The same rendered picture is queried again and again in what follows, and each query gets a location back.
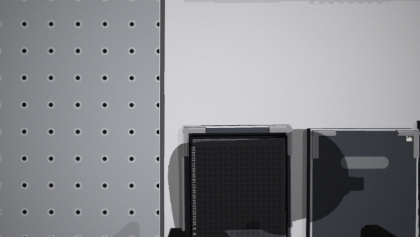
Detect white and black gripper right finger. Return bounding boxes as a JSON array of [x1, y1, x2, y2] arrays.
[[361, 225, 396, 237]]

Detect dark grey multi-well plate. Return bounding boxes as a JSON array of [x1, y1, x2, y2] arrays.
[[189, 133, 288, 237]]

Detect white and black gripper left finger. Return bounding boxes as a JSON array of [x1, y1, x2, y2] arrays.
[[168, 228, 186, 237]]

